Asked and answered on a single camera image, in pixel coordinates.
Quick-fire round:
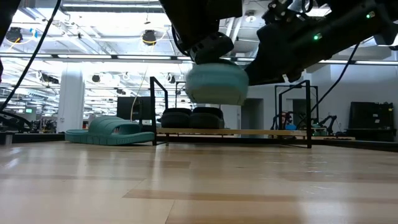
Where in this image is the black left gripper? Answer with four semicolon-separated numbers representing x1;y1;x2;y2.
158;0;244;65

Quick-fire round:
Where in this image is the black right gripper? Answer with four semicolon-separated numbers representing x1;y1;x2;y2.
244;21;325;87

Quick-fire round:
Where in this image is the teal slide sandal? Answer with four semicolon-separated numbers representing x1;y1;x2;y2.
185;58;249;106
64;115;155;146

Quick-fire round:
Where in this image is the black slide sandal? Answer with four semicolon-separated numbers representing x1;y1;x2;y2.
160;108;193;129
189;106;225;129

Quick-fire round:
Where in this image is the black background monitor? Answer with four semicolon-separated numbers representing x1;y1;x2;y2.
116;96;153;121

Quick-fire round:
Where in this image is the black cabinet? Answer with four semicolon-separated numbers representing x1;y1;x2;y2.
348;101;395;142

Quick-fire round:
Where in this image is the white pillar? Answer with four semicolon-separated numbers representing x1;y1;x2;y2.
57;67;85;133

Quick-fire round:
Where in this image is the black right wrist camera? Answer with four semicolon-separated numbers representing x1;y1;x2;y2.
262;0;312;24

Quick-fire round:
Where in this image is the black background metal frame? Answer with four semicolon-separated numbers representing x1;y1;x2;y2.
273;84;320;130

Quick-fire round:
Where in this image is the hanging black cable reel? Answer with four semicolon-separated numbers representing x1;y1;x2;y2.
141;29;158;47
5;27;24;44

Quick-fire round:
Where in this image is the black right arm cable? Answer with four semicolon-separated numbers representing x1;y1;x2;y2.
297;42;361;128

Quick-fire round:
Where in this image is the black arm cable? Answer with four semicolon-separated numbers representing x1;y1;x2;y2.
0;0;62;111
297;42;361;128

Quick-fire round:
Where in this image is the wooden shelf with black frame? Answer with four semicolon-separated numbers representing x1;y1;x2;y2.
149;76;314;149

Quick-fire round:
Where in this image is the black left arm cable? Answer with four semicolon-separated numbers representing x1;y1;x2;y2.
0;0;62;111

